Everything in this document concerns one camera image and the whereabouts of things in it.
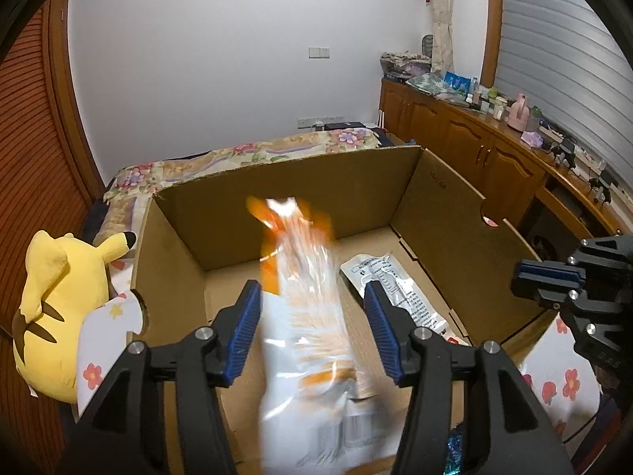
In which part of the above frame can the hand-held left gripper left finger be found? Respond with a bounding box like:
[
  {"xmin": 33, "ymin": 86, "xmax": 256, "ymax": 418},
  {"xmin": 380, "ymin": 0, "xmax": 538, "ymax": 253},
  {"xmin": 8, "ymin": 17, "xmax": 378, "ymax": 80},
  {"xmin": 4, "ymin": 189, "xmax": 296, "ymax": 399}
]
[{"xmin": 59, "ymin": 279, "xmax": 263, "ymax": 475}]

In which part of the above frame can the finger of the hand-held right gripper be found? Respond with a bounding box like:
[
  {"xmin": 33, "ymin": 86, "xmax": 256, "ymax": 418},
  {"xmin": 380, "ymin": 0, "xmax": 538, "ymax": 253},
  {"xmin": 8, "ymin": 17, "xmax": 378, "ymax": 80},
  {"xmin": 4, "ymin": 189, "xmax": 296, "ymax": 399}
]
[
  {"xmin": 511, "ymin": 275, "xmax": 633, "ymax": 372},
  {"xmin": 514, "ymin": 235, "xmax": 633, "ymax": 279}
]

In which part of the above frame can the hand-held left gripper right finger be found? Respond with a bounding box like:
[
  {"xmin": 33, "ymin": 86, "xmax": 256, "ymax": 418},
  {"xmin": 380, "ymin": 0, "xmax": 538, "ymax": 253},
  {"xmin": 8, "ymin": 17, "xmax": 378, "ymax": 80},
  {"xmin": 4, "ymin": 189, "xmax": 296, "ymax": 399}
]
[{"xmin": 363, "ymin": 281, "xmax": 577, "ymax": 475}]

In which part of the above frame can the orange and white snack bag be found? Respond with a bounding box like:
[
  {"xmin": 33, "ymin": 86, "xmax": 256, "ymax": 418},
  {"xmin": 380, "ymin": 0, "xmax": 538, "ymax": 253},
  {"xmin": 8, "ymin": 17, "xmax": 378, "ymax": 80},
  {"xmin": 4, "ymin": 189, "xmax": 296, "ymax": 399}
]
[{"xmin": 246, "ymin": 195, "xmax": 396, "ymax": 473}]

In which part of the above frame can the brown cardboard box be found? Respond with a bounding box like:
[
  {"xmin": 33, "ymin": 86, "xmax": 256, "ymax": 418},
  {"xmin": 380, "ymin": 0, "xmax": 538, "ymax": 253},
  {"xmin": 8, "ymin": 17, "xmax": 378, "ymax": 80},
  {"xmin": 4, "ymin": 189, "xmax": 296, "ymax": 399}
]
[{"xmin": 129, "ymin": 144, "xmax": 545, "ymax": 475}]

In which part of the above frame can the white printed snack packet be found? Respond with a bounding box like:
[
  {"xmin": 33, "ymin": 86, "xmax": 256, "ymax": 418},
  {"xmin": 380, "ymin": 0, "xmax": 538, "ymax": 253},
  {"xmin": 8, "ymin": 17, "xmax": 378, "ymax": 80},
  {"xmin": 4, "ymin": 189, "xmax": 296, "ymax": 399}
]
[{"xmin": 340, "ymin": 253, "xmax": 470, "ymax": 347}]

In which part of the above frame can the white flowered bed sheet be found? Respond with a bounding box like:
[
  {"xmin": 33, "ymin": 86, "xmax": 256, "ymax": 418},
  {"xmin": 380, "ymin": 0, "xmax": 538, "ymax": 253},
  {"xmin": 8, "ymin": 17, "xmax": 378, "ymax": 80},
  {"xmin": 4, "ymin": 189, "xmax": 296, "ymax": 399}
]
[{"xmin": 74, "ymin": 292, "xmax": 611, "ymax": 475}]

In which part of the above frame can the long wooden cabinet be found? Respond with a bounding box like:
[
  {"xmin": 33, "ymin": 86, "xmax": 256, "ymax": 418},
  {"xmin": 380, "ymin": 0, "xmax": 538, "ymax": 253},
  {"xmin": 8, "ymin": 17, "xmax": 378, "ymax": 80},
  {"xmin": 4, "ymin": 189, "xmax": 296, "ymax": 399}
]
[{"xmin": 380, "ymin": 76, "xmax": 633, "ymax": 263}]

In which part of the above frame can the pink bottle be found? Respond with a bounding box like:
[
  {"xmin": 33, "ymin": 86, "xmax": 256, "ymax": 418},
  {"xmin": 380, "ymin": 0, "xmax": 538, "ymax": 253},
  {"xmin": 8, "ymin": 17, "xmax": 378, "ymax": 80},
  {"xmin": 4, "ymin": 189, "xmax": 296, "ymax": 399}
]
[{"xmin": 509, "ymin": 93, "xmax": 530, "ymax": 130}]

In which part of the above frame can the beige floral quilt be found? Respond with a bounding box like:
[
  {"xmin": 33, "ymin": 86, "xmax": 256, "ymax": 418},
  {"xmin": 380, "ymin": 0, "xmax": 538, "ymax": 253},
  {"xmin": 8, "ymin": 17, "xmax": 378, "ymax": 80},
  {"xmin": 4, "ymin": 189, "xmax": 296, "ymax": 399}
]
[{"xmin": 101, "ymin": 127, "xmax": 396, "ymax": 278}]

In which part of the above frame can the dark blue cloth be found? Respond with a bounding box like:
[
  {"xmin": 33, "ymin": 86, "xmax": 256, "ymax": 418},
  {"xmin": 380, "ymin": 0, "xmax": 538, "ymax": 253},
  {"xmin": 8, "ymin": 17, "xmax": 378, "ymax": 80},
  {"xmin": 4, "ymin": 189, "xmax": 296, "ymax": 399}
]
[{"xmin": 81, "ymin": 193, "xmax": 117, "ymax": 243}]

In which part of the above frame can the yellow plush toy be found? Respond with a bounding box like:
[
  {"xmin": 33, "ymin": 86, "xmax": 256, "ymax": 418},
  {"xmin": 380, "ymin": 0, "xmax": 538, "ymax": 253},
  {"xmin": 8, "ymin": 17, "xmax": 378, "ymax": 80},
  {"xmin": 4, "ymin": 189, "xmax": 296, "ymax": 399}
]
[{"xmin": 11, "ymin": 230, "xmax": 138, "ymax": 404}]

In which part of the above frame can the green floral cloth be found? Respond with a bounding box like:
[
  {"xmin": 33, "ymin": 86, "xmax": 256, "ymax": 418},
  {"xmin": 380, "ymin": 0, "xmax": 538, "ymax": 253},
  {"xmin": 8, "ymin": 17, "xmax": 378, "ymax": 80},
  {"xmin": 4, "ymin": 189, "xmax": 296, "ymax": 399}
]
[{"xmin": 406, "ymin": 72, "xmax": 458, "ymax": 97}]

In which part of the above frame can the grey window blind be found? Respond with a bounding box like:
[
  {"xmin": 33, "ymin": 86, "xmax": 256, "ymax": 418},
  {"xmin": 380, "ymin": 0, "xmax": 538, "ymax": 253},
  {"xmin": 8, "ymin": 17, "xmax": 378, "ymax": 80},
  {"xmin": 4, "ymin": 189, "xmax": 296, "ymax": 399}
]
[{"xmin": 495, "ymin": 0, "xmax": 633, "ymax": 169}]

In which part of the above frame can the stack of folded cloths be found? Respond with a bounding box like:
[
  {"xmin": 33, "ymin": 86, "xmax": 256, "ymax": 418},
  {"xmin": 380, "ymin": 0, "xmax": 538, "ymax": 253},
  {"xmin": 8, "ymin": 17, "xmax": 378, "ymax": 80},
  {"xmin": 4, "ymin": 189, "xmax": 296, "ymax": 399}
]
[{"xmin": 380, "ymin": 51, "xmax": 433, "ymax": 80}]

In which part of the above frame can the beige curtain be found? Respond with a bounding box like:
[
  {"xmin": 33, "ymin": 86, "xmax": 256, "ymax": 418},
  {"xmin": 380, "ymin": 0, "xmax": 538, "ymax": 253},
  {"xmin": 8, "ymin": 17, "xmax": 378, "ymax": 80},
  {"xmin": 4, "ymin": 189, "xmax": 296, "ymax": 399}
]
[{"xmin": 425, "ymin": 0, "xmax": 456, "ymax": 77}]

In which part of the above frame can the louvered wooden wardrobe door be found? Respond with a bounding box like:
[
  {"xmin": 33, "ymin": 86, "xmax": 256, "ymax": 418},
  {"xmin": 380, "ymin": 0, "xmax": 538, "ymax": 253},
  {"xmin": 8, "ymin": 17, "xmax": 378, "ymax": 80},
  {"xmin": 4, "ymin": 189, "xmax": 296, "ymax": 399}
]
[{"xmin": 0, "ymin": 0, "xmax": 107, "ymax": 475}]

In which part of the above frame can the wooden window frame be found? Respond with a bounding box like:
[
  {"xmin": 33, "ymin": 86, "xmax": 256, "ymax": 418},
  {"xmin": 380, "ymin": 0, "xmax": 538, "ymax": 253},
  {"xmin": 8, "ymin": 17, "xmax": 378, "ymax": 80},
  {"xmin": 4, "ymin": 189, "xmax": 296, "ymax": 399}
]
[{"xmin": 482, "ymin": 0, "xmax": 504, "ymax": 87}]

